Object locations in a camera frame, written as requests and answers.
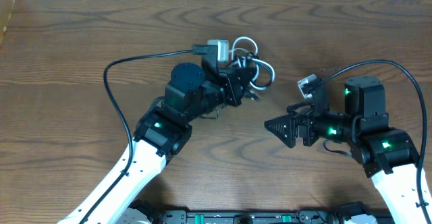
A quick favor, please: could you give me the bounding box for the white cable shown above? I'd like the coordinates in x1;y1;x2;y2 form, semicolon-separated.
229;36;275;91

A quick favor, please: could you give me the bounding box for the wooden side panel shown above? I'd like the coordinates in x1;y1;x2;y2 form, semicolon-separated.
0;0;16;43

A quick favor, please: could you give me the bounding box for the black left camera cable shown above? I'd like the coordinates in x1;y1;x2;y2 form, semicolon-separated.
78;44;210;224

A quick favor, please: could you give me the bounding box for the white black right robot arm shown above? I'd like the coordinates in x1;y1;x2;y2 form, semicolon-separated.
264;75;431;223

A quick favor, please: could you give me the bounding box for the black camera cable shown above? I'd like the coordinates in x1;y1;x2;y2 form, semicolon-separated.
78;44;210;224
313;59;429;224

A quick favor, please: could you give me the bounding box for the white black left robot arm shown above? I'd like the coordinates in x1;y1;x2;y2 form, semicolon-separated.
62;63;257;223

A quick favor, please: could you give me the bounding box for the black right camera cable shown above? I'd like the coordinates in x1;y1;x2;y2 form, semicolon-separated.
313;59;429;224

